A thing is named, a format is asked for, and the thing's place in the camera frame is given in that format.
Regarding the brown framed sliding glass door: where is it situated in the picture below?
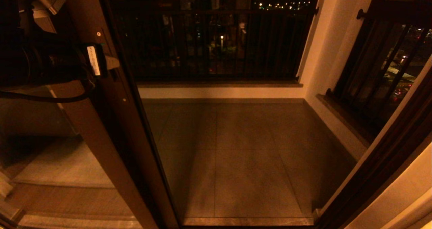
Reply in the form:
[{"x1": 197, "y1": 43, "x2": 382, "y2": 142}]
[{"x1": 59, "y1": 0, "x2": 179, "y2": 229}]

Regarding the dark brown door jamb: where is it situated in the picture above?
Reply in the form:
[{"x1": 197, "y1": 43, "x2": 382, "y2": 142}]
[{"x1": 312, "y1": 53, "x2": 432, "y2": 229}]

